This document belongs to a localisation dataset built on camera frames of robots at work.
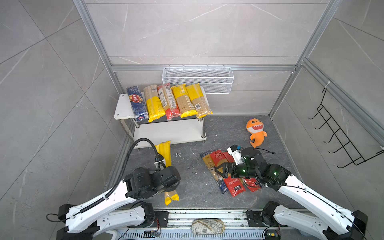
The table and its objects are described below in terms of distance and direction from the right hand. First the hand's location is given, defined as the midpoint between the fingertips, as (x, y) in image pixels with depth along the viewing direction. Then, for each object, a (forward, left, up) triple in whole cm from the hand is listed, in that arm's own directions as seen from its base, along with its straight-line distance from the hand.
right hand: (220, 168), depth 71 cm
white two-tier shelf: (+37, +22, -15) cm, 46 cm away
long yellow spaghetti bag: (+8, +27, +6) cm, 29 cm away
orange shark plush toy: (+34, -30, -11) cm, 47 cm away
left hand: (-5, +23, +1) cm, 23 cm away
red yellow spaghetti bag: (-4, -9, -12) cm, 16 cm away
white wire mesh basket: (+59, -2, +11) cm, 60 cm away
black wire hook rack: (+6, -55, +13) cm, 56 cm away
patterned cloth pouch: (-22, +7, -15) cm, 27 cm away
